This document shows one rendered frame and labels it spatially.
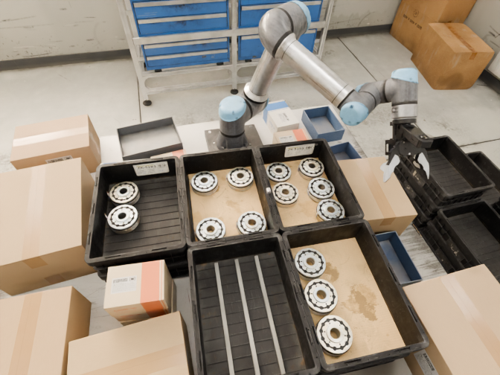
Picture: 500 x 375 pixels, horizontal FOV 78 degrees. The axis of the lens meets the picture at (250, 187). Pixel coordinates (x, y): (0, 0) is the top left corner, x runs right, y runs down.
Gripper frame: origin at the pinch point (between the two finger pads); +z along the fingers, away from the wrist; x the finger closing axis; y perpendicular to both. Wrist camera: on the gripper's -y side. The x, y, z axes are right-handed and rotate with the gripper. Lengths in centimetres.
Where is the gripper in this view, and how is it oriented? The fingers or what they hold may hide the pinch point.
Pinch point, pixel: (407, 181)
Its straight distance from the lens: 111.8
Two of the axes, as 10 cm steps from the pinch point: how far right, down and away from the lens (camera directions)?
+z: 0.5, 9.9, 1.3
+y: -1.3, -1.2, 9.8
